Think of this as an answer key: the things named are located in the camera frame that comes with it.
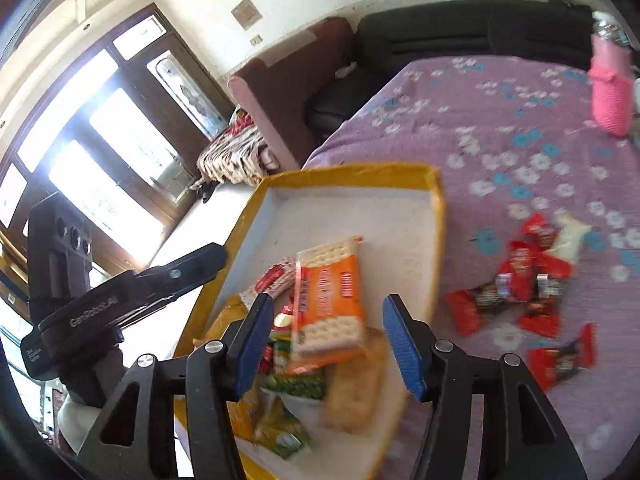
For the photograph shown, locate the red black candy bar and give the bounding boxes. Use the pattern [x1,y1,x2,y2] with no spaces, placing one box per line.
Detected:
[528,323,597,392]

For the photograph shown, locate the green pea snack bag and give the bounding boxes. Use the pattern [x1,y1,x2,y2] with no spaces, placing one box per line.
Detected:
[259,334,331,406]

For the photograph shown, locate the white red snack pack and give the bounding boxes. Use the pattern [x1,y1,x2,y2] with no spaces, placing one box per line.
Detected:
[239,258,296,309]

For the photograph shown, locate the orange cracker pack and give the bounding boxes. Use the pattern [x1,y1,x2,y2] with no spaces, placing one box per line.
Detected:
[288,236,367,373]

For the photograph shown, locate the yellow cheese biscuit bag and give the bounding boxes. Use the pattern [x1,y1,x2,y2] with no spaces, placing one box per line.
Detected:
[321,328,390,434]

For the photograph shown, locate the red black candy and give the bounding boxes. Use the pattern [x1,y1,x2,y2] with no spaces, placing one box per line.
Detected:
[518,255,573,338]
[444,281,510,337]

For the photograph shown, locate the white candy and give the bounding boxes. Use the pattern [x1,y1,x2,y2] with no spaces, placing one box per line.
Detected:
[546,212,592,266]

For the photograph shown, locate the red candy wrapper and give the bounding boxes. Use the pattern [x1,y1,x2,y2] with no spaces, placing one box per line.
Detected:
[522,212,559,252]

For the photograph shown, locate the yellow cardboard tray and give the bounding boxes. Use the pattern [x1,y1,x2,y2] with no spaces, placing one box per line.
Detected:
[171,161,446,480]

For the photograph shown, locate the purple floral tablecloth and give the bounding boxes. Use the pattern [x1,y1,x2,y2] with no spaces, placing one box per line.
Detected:
[307,56,639,479]

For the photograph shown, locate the patterned blanket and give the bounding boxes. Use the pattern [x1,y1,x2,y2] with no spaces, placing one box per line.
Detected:
[191,105,281,191]

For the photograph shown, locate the dark red armchair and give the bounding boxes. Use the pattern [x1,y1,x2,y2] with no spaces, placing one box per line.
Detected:
[228,18,354,171]

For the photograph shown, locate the black sofa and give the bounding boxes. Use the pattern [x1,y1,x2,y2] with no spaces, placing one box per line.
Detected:
[305,0,592,144]

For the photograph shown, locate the pink thermos knitted sleeve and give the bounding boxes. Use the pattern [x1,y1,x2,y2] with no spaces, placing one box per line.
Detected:
[588,11,634,138]

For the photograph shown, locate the small wall plaque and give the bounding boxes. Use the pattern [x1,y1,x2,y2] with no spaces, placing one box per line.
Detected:
[231,0,262,30]

